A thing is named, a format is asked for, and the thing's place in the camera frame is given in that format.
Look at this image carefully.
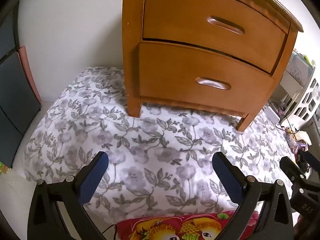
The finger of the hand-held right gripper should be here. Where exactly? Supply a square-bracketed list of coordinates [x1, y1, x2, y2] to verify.
[303, 151, 320, 173]
[279, 156, 307, 181]

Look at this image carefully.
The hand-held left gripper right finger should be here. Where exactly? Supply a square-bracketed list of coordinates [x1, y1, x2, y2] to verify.
[212, 152, 294, 240]

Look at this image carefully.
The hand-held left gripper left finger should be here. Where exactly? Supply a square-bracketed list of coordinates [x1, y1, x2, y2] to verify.
[27, 151, 109, 240]

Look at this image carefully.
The deep wooden drawer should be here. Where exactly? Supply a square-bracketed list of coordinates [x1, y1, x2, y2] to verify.
[138, 41, 276, 113]

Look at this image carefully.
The pile of colourful clutter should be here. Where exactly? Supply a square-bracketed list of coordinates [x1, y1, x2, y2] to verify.
[286, 129, 313, 153]

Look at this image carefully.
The white power adapter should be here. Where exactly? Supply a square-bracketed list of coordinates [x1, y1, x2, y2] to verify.
[264, 106, 281, 125]

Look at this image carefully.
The grey floral blanket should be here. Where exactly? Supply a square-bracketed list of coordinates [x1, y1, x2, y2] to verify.
[23, 66, 298, 225]

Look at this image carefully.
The red printed blanket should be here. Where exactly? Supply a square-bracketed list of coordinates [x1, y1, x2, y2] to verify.
[117, 210, 259, 240]

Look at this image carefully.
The white shelf rack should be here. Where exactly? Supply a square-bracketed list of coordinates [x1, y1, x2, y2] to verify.
[271, 51, 316, 105]

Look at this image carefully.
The dark cabinet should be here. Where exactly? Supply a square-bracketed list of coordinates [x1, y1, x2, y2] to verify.
[0, 17, 42, 169]

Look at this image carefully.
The wooden nightstand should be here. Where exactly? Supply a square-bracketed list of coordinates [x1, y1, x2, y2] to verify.
[122, 0, 304, 132]

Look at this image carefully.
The shallow wooden drawer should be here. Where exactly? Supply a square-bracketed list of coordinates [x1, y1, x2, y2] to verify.
[142, 0, 291, 74]

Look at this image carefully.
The black cable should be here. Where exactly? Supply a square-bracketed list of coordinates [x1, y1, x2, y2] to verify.
[268, 101, 301, 133]

